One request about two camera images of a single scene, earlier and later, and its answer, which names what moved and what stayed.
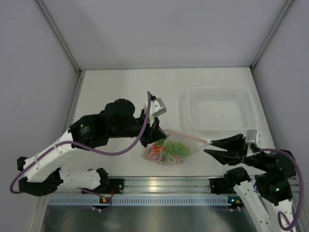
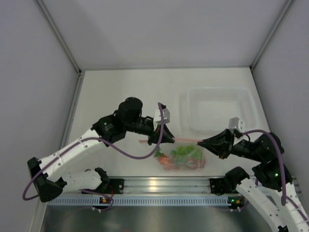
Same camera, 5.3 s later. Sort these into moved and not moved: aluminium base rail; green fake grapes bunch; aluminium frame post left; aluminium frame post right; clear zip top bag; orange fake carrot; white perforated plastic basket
Moved: clear zip top bag; orange fake carrot; green fake grapes bunch
Not moved: aluminium base rail; white perforated plastic basket; aluminium frame post right; aluminium frame post left
